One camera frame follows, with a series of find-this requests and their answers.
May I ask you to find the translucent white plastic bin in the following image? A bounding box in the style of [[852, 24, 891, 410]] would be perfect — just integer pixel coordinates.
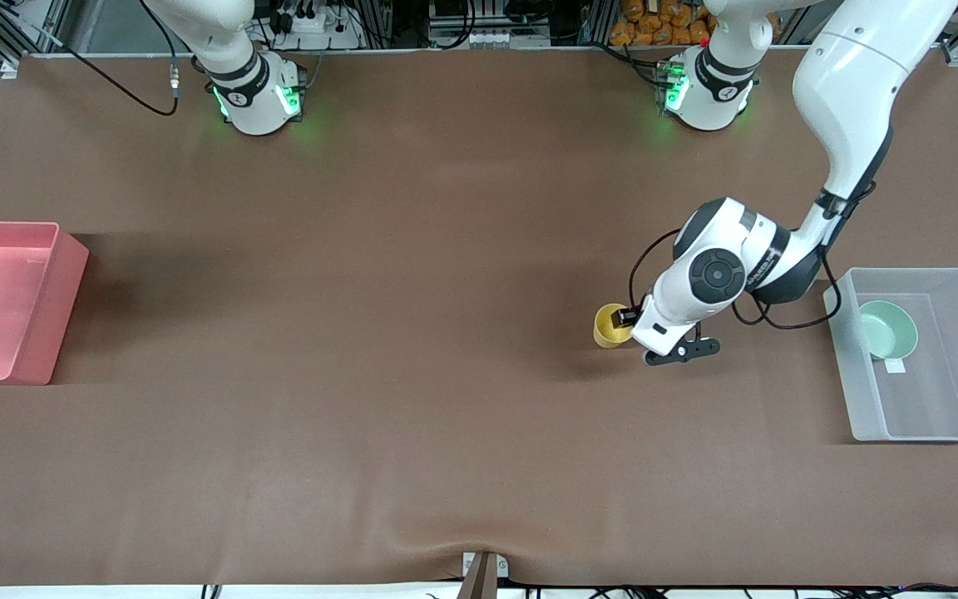
[[823, 267, 958, 443]]

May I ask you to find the white power strip with plugs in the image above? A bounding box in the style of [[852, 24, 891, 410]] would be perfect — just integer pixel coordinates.
[[275, 4, 363, 51]]

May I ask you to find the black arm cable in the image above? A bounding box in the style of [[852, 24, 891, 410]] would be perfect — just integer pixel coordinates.
[[67, 0, 184, 118], [628, 125, 894, 331]]

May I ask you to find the pink plastic bin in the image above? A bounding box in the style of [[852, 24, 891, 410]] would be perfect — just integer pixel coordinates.
[[0, 220, 90, 386]]

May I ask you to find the orange snack packets pile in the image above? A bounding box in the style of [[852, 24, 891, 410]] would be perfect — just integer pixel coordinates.
[[610, 0, 717, 47]]

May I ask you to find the yellow cup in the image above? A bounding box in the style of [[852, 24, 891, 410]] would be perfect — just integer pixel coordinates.
[[593, 303, 638, 349]]

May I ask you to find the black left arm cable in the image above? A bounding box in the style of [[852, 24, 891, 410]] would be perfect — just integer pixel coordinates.
[[628, 125, 894, 331]]

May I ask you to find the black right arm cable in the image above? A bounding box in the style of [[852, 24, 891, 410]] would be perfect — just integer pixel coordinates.
[[67, 0, 184, 118]]

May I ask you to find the brown table cover mat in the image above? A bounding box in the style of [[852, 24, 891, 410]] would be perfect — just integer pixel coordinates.
[[0, 46, 958, 588]]

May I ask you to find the pale green bowl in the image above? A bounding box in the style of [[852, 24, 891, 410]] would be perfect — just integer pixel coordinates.
[[859, 300, 919, 361]]

